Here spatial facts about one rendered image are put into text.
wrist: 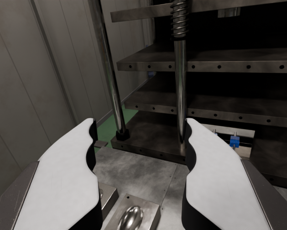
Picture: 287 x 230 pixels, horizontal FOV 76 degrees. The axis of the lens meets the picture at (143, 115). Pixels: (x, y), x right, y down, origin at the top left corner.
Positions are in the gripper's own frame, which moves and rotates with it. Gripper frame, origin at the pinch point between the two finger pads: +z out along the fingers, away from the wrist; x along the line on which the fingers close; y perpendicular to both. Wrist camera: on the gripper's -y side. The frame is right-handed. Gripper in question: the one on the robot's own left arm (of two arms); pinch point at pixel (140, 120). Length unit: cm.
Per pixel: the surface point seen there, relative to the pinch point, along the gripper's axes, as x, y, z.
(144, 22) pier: 16, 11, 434
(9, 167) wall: -125, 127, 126
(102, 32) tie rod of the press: -17, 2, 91
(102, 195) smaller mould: -15, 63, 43
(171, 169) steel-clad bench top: 17, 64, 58
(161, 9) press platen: 11, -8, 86
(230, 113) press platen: 46, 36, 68
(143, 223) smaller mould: 2, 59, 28
